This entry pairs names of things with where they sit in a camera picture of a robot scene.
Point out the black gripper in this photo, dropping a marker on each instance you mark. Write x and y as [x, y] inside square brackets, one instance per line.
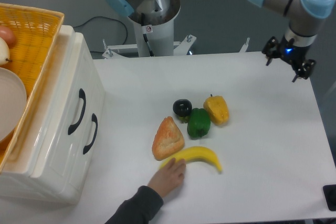
[292, 50]

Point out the green toy bell pepper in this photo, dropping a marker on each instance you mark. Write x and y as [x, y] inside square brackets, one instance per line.
[199, 123]

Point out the yellow toy banana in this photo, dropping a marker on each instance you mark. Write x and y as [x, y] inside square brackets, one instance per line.
[196, 153]

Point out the black top drawer handle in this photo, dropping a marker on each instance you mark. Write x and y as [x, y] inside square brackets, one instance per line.
[80, 112]

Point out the black drawer handle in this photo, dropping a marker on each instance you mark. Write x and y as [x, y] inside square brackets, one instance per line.
[92, 134]
[80, 112]

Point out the dark grey sleeved forearm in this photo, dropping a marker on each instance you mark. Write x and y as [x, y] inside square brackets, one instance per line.
[141, 208]

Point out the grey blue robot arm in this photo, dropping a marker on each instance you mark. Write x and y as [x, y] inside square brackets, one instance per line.
[306, 18]

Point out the white plastic drawer cabinet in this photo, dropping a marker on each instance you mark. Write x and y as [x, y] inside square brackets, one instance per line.
[16, 178]

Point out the person's bare hand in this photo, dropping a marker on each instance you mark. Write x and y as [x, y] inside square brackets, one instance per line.
[168, 178]

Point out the yellow toy bell pepper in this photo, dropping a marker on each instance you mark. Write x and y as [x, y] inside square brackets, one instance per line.
[217, 109]

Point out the black toy fruit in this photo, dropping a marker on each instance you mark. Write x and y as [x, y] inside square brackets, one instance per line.
[182, 107]

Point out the black object at table edge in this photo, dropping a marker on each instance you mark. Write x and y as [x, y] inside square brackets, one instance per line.
[330, 196]

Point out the orange toy bread wedge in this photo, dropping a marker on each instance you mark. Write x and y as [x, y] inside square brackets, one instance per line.
[168, 139]

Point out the yellow woven basket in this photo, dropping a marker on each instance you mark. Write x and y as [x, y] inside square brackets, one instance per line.
[36, 32]

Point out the white plate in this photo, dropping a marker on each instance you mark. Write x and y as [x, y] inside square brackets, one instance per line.
[13, 102]

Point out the red toy fruit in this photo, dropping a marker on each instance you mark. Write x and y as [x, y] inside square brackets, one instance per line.
[8, 36]

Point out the white toy onion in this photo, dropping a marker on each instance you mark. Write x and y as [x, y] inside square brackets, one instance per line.
[5, 56]

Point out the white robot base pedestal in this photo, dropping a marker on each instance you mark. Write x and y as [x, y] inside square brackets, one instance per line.
[153, 23]

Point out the black lower drawer handle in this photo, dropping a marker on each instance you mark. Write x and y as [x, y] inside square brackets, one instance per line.
[92, 134]

